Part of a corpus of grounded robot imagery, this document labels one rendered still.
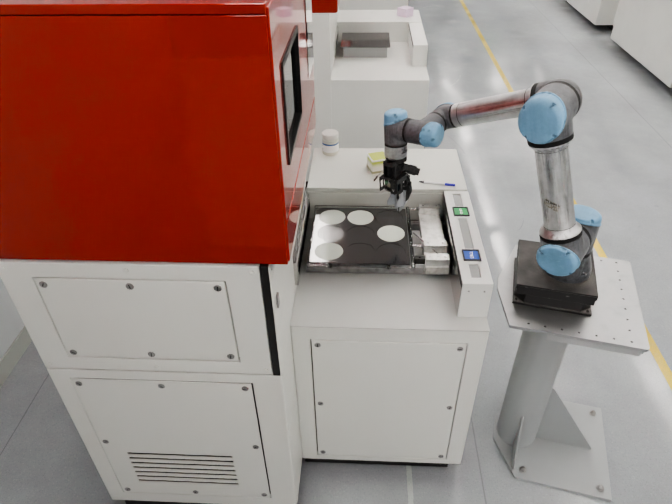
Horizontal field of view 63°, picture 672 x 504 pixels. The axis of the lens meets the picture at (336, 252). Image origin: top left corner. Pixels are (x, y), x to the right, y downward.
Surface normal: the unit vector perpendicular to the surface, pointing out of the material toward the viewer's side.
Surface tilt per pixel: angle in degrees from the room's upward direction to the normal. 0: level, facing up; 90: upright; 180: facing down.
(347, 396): 90
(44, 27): 90
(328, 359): 90
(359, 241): 0
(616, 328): 0
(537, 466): 0
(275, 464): 90
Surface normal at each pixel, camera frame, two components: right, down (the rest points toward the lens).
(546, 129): -0.62, 0.40
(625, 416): -0.01, -0.79
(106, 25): -0.05, 0.60
